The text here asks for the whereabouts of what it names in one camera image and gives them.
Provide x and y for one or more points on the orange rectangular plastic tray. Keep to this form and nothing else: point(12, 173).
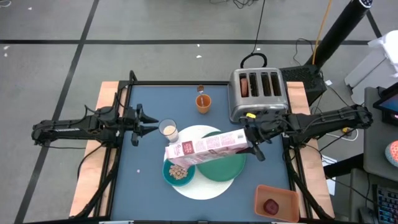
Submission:
point(286, 202)

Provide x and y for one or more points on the orange plastic cup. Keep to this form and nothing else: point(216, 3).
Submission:
point(203, 107)

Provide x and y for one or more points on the brown bagel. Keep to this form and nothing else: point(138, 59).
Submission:
point(244, 87)

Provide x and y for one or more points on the yellow power plug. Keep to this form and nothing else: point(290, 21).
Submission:
point(344, 129)

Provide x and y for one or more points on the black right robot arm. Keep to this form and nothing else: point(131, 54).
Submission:
point(326, 119)

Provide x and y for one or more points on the black perforated base box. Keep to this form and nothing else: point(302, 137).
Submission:
point(303, 82)

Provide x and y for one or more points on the dark red jam jar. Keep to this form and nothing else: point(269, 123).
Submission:
point(271, 207)

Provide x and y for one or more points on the black round pole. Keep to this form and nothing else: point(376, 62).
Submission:
point(339, 31)

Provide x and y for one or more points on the wooden table side board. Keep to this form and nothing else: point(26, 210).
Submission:
point(314, 174)
point(93, 174)

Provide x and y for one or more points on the grey desk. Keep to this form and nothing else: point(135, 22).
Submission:
point(376, 149)

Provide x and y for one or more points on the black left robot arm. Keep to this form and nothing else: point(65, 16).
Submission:
point(77, 124)

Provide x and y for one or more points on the clear glass of milk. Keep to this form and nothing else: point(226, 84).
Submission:
point(169, 130)

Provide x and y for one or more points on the colourful dotted ball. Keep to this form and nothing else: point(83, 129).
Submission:
point(392, 154)

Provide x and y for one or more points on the metal spoon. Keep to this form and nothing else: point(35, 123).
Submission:
point(201, 90)

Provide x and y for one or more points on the teal plastic bowl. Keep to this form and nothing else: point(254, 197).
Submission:
point(169, 182)

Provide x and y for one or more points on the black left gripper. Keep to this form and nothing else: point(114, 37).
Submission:
point(133, 123)

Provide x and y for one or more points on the silver four-slot toaster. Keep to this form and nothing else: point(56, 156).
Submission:
point(258, 107)

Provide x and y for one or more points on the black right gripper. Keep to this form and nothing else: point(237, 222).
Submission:
point(267, 127)

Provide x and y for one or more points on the pink strawberry yogurt cereal box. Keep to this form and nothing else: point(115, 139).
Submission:
point(205, 147)

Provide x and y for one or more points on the cereal rings heap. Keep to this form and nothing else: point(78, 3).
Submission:
point(178, 172)

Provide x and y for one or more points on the black keyboard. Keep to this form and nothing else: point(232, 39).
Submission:
point(388, 203)

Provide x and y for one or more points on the white cardboard sheets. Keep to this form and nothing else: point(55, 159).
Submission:
point(373, 71)

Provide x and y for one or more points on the white round woven placemat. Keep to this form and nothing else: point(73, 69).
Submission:
point(202, 191)

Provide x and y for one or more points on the green plastic plate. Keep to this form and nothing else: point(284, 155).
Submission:
point(222, 169)

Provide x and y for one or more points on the black tablet screen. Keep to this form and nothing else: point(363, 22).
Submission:
point(390, 104)

